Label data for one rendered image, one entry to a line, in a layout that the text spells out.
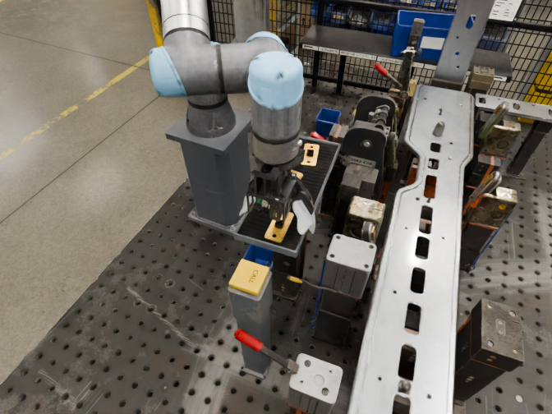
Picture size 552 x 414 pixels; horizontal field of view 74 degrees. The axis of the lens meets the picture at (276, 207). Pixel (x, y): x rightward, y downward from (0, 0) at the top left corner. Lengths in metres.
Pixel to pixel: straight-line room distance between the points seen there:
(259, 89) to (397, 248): 0.62
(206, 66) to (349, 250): 0.47
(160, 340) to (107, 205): 1.57
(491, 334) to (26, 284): 2.20
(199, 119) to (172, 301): 0.58
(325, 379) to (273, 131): 0.45
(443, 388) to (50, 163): 2.86
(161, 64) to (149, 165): 2.24
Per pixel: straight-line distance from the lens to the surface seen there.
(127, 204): 2.58
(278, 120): 0.53
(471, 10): 1.64
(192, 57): 0.61
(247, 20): 0.97
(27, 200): 2.93
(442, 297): 0.95
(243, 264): 0.73
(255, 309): 0.74
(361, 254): 0.82
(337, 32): 1.96
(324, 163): 0.93
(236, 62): 0.60
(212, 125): 1.11
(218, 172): 1.16
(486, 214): 1.21
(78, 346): 1.28
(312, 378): 0.74
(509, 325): 0.94
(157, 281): 1.30
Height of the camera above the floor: 1.76
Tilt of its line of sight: 48 degrees down
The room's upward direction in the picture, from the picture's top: straight up
